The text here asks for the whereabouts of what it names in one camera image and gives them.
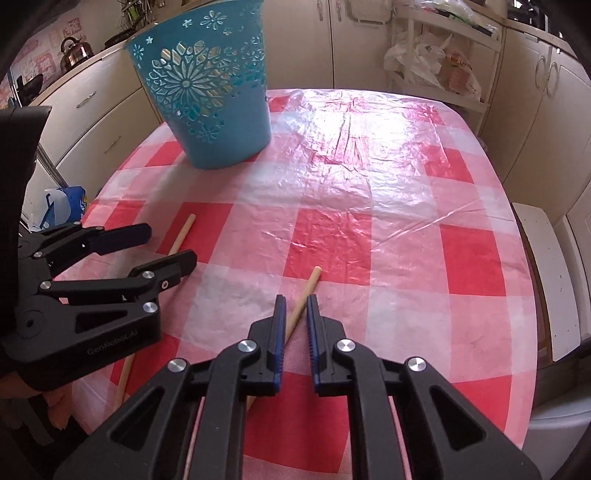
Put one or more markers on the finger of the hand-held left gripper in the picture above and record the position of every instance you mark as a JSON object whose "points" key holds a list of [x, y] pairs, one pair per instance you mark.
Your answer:
{"points": [[124, 235], [171, 267]]}

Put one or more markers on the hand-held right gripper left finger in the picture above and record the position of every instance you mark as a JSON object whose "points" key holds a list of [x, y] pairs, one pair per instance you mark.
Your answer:
{"points": [[279, 332]]}

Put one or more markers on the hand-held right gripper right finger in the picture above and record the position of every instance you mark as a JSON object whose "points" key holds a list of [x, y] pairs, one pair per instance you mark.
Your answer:
{"points": [[314, 332]]}

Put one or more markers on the wooden chopstick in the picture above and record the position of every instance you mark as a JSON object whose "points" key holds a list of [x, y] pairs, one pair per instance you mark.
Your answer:
{"points": [[304, 291], [184, 229]]}

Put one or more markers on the teal perforated plastic basket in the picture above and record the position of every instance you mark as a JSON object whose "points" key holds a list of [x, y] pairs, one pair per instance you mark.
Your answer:
{"points": [[221, 134]]}

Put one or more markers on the blue plastic bag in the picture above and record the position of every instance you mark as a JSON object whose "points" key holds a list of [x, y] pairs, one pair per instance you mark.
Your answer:
{"points": [[64, 203]]}

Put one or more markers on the cream drawer cabinet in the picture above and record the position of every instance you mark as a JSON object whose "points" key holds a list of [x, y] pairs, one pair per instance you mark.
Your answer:
{"points": [[92, 120]]}

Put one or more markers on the black wok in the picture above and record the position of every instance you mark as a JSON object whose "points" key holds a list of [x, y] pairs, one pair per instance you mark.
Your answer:
{"points": [[30, 87]]}

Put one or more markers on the red checkered tablecloth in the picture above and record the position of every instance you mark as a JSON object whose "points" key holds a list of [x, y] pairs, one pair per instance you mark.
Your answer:
{"points": [[369, 184]]}

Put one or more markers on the shiny metal kettle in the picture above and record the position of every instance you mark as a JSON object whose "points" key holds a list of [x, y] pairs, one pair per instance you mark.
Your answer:
{"points": [[76, 55]]}

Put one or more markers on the white bench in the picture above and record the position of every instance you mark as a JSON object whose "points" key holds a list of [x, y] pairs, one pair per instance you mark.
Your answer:
{"points": [[549, 286]]}

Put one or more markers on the white appliance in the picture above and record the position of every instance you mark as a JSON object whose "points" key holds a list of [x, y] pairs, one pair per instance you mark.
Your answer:
{"points": [[563, 443]]}

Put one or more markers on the white plastic bags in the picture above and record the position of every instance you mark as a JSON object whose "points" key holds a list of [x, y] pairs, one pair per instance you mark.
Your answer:
{"points": [[425, 64]]}

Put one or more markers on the cream panelled base cabinets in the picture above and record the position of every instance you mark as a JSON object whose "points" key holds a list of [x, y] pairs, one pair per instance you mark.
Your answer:
{"points": [[531, 120]]}

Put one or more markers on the white rolling cart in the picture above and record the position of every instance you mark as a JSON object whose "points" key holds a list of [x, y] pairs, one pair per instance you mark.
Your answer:
{"points": [[466, 27]]}

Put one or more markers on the pink wall poster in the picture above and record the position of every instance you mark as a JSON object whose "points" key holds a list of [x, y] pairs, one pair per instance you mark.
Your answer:
{"points": [[37, 50]]}

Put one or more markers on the wall utensil rack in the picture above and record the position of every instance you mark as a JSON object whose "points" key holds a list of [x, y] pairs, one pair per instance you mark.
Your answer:
{"points": [[141, 11]]}

